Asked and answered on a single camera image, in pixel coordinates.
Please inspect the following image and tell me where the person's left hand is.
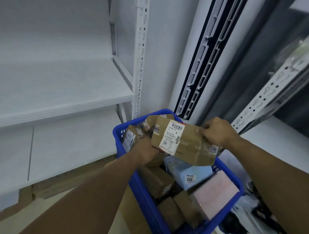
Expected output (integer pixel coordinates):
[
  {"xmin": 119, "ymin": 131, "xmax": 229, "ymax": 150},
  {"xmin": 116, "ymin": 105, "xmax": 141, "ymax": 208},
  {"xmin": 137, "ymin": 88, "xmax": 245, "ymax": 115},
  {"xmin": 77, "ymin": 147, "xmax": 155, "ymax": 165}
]
[{"xmin": 131, "ymin": 137, "xmax": 160, "ymax": 167}]

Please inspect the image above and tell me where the person's right hand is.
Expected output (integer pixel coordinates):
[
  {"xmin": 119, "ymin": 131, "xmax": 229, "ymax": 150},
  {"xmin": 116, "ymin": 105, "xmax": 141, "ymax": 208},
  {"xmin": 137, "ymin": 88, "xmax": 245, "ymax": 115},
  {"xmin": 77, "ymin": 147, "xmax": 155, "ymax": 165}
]
[{"xmin": 195, "ymin": 117, "xmax": 242, "ymax": 149}]

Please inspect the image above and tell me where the pile of parcels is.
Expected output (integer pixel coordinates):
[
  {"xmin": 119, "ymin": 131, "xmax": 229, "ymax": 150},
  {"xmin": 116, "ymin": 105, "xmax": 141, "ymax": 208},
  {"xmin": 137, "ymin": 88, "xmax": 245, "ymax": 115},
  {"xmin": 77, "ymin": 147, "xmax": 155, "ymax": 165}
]
[{"xmin": 122, "ymin": 114, "xmax": 201, "ymax": 234}]

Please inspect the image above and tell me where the brown parcel white label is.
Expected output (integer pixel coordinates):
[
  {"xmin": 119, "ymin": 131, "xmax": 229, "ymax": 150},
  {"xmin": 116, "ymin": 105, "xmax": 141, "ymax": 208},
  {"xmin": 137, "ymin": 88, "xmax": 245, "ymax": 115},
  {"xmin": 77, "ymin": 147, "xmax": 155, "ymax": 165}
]
[{"xmin": 151, "ymin": 116, "xmax": 219, "ymax": 167}]

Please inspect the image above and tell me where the blue plastic crate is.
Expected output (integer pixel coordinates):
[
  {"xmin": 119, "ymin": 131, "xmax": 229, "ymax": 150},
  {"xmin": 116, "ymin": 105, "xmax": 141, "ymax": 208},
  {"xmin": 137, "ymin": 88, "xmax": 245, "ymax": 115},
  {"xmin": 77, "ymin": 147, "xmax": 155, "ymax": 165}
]
[{"xmin": 113, "ymin": 109, "xmax": 244, "ymax": 234}]

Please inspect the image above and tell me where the light blue box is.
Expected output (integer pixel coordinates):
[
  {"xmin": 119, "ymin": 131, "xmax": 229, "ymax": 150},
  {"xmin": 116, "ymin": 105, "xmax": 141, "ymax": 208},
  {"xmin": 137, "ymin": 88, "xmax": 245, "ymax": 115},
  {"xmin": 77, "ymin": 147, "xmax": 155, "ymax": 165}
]
[{"xmin": 164, "ymin": 155, "xmax": 213, "ymax": 191}]

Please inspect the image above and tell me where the white metal shelf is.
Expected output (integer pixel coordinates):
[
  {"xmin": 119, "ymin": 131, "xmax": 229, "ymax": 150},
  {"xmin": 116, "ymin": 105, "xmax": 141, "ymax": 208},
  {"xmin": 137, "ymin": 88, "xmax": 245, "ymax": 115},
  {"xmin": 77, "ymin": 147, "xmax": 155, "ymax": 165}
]
[
  {"xmin": 0, "ymin": 0, "xmax": 150, "ymax": 205},
  {"xmin": 230, "ymin": 0, "xmax": 309, "ymax": 174}
]

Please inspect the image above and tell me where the person's left forearm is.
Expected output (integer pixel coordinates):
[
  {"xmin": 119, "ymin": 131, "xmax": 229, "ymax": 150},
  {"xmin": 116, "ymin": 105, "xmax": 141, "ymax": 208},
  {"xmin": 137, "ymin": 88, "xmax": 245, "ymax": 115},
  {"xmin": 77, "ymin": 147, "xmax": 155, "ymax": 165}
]
[{"xmin": 19, "ymin": 152, "xmax": 145, "ymax": 234}]

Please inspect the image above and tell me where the person's right forearm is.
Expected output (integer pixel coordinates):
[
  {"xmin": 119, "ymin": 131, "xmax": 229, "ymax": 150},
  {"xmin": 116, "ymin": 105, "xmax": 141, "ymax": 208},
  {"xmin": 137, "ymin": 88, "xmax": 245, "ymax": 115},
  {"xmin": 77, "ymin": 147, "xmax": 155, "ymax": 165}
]
[{"xmin": 229, "ymin": 137, "xmax": 309, "ymax": 234}]

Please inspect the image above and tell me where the pink flat package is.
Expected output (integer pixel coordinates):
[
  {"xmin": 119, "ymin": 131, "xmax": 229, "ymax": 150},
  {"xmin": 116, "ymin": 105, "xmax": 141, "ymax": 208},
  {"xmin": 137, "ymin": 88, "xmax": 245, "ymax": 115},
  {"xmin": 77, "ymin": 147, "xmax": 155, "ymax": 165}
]
[{"xmin": 191, "ymin": 170, "xmax": 240, "ymax": 221}]

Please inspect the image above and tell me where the small wooden table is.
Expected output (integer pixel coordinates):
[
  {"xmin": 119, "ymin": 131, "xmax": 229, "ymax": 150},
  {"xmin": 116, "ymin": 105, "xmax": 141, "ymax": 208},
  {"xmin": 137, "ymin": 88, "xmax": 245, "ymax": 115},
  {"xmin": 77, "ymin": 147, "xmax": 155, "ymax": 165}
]
[{"xmin": 118, "ymin": 185, "xmax": 153, "ymax": 234}]

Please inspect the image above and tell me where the black bag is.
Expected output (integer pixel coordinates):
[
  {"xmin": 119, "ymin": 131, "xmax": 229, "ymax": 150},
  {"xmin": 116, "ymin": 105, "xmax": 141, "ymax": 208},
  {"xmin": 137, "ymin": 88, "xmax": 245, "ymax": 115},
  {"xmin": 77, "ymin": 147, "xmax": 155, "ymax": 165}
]
[{"xmin": 220, "ymin": 183, "xmax": 288, "ymax": 234}]

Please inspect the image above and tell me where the white standing air conditioner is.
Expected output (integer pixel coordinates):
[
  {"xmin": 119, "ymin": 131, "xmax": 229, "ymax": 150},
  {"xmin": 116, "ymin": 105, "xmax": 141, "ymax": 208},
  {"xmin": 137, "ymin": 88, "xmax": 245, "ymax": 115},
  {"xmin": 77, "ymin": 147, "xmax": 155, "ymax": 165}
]
[{"xmin": 168, "ymin": 0, "xmax": 249, "ymax": 123}]

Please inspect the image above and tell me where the clear plastic wrap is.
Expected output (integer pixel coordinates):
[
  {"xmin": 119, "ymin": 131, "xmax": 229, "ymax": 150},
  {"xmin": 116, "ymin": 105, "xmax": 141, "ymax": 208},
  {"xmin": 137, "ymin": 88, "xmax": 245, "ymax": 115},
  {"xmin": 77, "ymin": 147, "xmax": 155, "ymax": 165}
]
[{"xmin": 270, "ymin": 36, "xmax": 309, "ymax": 80}]

